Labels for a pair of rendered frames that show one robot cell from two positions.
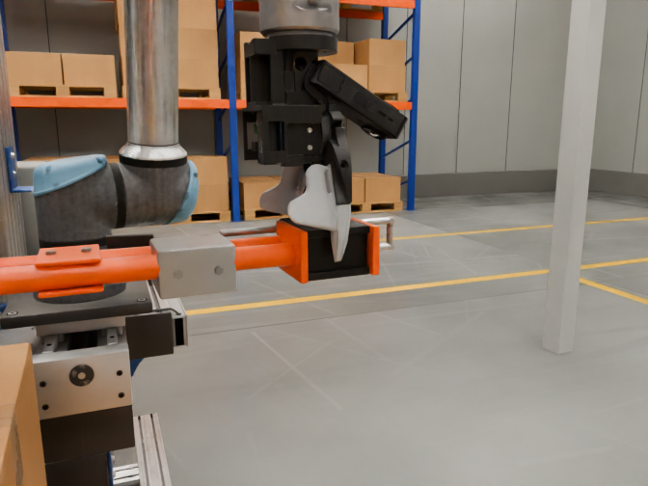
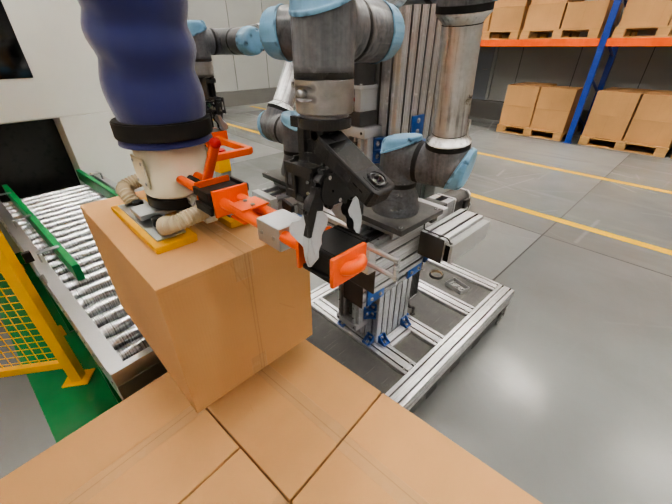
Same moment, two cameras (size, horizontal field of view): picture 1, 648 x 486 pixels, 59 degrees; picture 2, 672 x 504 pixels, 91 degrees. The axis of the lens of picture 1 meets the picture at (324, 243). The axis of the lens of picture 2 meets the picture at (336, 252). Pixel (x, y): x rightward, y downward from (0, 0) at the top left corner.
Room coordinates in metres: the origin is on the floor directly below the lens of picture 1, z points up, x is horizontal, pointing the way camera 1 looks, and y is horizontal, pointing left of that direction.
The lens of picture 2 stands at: (0.41, -0.42, 1.48)
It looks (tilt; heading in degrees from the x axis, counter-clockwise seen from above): 32 degrees down; 68
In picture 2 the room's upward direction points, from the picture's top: straight up
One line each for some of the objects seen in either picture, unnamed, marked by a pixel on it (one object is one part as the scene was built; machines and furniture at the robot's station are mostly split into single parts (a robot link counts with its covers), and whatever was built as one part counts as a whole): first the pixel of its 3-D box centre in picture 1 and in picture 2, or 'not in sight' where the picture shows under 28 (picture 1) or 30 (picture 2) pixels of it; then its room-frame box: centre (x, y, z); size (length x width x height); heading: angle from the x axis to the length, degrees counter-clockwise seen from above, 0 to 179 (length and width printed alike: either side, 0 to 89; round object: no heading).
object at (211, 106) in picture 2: not in sight; (207, 96); (0.48, 0.90, 1.34); 0.09 x 0.08 x 0.12; 113
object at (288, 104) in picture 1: (294, 104); (321, 160); (0.57, 0.03, 1.34); 0.09 x 0.08 x 0.12; 113
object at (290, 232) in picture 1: (326, 247); (330, 255); (0.57, 0.00, 1.20); 0.08 x 0.07 x 0.05; 113
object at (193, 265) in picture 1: (192, 264); (281, 229); (0.52, 0.12, 1.20); 0.07 x 0.07 x 0.04; 23
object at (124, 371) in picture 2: not in sight; (210, 320); (0.32, 0.65, 0.58); 0.70 x 0.03 x 0.06; 27
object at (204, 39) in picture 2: not in sight; (197, 41); (0.48, 0.91, 1.50); 0.09 x 0.08 x 0.11; 22
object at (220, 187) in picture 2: not in sight; (222, 195); (0.44, 0.32, 1.20); 0.10 x 0.08 x 0.06; 23
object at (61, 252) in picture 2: not in sight; (26, 223); (-0.60, 1.90, 0.60); 1.60 x 0.11 x 0.09; 117
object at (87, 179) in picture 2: not in sight; (123, 197); (-0.12, 2.14, 0.60); 1.60 x 0.11 x 0.09; 117
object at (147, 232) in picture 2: not in sight; (149, 217); (0.25, 0.52, 1.10); 0.34 x 0.10 x 0.05; 113
